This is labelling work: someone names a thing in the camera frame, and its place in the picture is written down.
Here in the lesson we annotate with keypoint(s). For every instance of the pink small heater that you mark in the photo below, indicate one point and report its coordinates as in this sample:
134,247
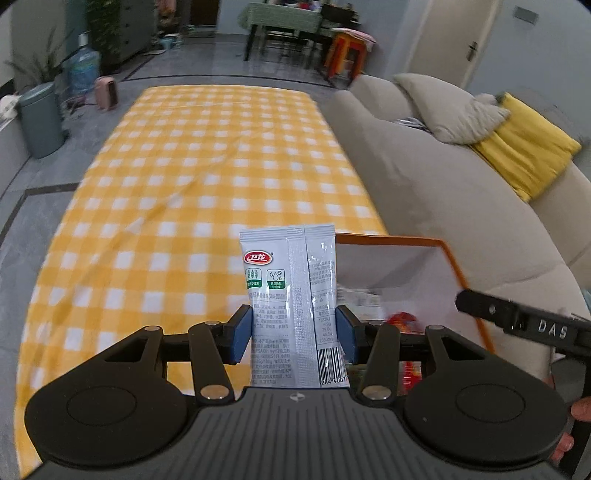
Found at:
105,90

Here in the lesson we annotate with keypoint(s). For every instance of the person's right hand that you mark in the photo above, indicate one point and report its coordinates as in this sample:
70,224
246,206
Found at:
579,412

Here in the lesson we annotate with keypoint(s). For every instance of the orange stool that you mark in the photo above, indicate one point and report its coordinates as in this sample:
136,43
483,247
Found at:
349,51

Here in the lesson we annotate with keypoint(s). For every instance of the red chip bag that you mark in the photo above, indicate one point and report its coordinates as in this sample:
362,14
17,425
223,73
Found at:
410,372

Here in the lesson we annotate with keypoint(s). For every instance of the leafy potted plant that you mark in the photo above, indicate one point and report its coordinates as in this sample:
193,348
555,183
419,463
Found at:
103,23

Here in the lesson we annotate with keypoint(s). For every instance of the grey drawer cabinet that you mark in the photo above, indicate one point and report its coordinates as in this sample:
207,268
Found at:
136,27

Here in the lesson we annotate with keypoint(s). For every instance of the yellow cushion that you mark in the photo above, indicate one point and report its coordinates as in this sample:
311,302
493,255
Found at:
528,151

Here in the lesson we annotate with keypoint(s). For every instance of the blue water jug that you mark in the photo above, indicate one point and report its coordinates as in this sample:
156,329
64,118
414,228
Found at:
83,70

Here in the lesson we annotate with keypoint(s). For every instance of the pale green cookie bag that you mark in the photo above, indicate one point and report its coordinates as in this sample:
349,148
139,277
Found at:
366,305

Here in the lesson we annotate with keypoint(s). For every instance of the white sachet packet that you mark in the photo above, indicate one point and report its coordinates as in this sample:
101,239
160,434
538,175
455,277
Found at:
291,277

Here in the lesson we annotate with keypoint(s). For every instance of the spiky potted plant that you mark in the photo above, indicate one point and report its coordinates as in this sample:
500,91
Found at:
40,69

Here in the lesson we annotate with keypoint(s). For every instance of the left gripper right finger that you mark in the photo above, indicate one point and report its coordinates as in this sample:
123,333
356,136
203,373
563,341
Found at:
377,349

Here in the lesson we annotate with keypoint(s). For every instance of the yellow checkered tablecloth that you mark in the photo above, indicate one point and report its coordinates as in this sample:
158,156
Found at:
151,233

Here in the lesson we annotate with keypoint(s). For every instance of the beige cushion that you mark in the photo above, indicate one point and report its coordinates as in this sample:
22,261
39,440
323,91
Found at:
453,115

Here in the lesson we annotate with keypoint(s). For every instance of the orange cardboard box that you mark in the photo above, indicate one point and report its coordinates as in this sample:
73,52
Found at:
417,275

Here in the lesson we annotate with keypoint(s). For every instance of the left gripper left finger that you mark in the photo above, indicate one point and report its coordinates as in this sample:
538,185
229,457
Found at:
212,346

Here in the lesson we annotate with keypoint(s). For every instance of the dining table green cloth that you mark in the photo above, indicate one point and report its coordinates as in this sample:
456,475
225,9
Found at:
257,14

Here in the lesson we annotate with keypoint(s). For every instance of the grey-green trash bin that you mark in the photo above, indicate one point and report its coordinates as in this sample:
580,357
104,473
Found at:
41,120

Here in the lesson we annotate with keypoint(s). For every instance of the beige sofa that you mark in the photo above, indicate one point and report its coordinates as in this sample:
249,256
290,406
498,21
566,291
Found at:
535,253

